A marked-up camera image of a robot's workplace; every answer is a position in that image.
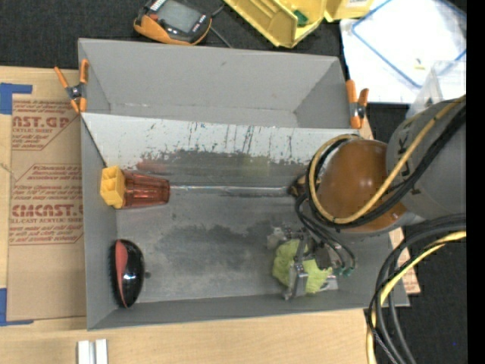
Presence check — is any brown cardboard board red print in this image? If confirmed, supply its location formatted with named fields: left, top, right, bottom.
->
left=0, top=65, right=89, bottom=328

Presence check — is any orange clear plastic cup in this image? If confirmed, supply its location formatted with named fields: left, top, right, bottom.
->
left=120, top=169, right=171, bottom=209

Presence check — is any grey metal bin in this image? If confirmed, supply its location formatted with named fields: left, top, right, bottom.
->
left=77, top=38, right=411, bottom=331

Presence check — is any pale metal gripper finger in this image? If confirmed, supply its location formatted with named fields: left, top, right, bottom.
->
left=266, top=227, right=293, bottom=251
left=283, top=262, right=310, bottom=302

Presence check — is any yellow-green cloth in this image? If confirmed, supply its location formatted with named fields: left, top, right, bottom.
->
left=271, top=238, right=334, bottom=295

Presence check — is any yellow plastic block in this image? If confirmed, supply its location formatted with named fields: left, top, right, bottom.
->
left=99, top=165, right=127, bottom=209

